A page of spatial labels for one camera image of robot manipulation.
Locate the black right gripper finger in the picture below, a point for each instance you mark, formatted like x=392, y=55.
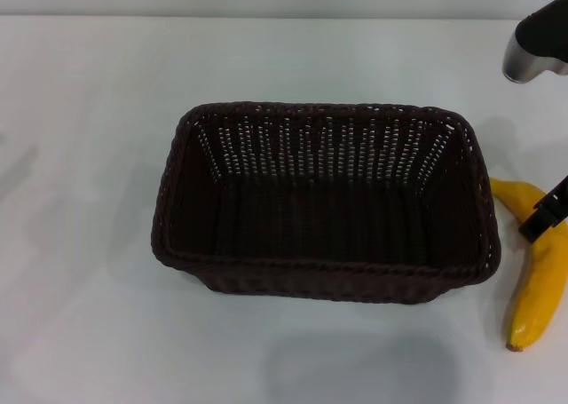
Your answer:
x=543, y=224

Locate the yellow banana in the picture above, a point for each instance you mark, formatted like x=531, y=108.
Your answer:
x=539, y=284

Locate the dark brown woven basket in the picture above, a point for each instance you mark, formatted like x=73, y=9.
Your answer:
x=328, y=226

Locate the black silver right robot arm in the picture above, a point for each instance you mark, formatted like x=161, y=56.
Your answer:
x=539, y=40

